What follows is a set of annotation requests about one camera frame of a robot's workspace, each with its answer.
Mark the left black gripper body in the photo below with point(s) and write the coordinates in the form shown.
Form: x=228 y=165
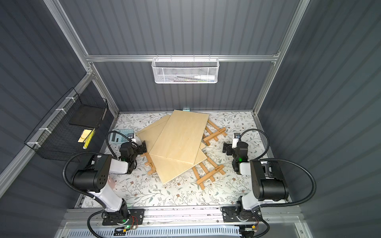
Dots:
x=140 y=148

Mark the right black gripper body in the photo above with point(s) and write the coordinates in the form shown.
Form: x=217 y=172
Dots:
x=227 y=148

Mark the wooden easel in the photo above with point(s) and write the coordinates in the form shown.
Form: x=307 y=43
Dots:
x=149 y=163
x=208 y=174
x=213 y=135

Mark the light plywood board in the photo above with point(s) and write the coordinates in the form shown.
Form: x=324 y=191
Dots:
x=151 y=133
x=181 y=136
x=169 y=169

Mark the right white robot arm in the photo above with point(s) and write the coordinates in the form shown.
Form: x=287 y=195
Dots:
x=268 y=182

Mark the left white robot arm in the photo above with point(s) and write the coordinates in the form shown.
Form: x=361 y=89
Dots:
x=91 y=178

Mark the floral table mat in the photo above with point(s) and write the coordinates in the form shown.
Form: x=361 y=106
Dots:
x=140 y=189

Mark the teal calculator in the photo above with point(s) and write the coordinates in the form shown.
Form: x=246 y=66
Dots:
x=117 y=138

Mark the yellow green pen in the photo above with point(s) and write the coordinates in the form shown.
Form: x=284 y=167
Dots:
x=89 y=135

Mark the yellow sticky note pad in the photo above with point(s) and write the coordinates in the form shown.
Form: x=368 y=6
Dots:
x=84 y=135

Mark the white marker in basket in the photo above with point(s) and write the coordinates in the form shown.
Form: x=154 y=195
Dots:
x=208 y=78

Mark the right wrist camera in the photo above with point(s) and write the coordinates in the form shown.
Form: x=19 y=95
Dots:
x=236 y=139

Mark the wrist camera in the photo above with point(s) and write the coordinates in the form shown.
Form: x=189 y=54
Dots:
x=236 y=139
x=134 y=138

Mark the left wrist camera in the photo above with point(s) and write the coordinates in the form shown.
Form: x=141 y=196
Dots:
x=134 y=138

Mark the black wire wall basket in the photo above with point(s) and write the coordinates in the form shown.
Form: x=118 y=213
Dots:
x=56 y=136

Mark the white wire mesh basket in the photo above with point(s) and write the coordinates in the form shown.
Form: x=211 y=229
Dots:
x=182 y=70

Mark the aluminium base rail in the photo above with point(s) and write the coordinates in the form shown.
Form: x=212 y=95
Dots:
x=207 y=221

